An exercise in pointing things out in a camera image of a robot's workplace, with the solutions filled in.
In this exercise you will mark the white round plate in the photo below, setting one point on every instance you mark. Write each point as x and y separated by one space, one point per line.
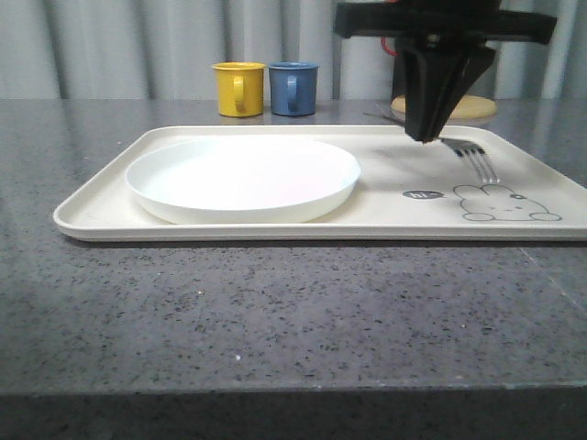
243 180

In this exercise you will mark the wooden mug tree stand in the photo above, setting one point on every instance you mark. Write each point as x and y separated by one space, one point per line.
470 107

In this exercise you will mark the silver metal fork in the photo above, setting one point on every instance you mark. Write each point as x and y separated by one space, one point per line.
471 154

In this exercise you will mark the yellow mug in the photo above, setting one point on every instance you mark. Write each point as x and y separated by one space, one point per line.
240 88

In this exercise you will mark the beige rabbit serving tray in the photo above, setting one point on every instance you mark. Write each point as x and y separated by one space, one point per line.
405 191

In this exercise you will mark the red mug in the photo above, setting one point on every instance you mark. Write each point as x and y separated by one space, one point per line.
387 48

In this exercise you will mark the blue mug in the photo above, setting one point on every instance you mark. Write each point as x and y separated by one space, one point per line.
293 88

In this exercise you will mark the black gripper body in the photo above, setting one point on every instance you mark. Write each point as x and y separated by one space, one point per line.
480 19

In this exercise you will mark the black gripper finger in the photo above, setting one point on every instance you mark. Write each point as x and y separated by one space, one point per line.
418 66
477 64

